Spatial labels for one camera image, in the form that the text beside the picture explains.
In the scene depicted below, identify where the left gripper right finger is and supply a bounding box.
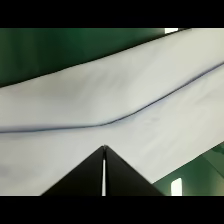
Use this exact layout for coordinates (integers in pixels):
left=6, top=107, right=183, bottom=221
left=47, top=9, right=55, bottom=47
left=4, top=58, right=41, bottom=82
left=104, top=144, right=165, bottom=197

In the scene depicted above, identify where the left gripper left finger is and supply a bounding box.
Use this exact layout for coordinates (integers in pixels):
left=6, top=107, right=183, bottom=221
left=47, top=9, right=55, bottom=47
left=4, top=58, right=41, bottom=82
left=41, top=145, right=105, bottom=197

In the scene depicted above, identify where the white shirt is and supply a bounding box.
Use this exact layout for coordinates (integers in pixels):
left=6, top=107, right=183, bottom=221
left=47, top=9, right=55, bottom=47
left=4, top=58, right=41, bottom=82
left=0, top=27, right=224, bottom=197

